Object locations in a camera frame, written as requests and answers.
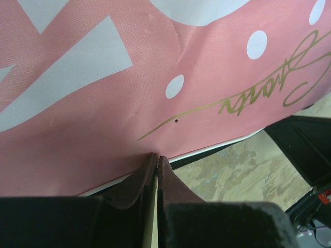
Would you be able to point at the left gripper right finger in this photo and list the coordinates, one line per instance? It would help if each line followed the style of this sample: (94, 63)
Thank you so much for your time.
(186, 220)

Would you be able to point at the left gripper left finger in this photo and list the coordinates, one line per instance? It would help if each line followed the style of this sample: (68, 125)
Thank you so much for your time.
(121, 216)

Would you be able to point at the pink racket bag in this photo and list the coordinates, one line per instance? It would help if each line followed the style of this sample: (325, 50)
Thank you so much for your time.
(90, 88)

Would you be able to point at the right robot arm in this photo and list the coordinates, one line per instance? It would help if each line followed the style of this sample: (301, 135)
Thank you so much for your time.
(305, 141)

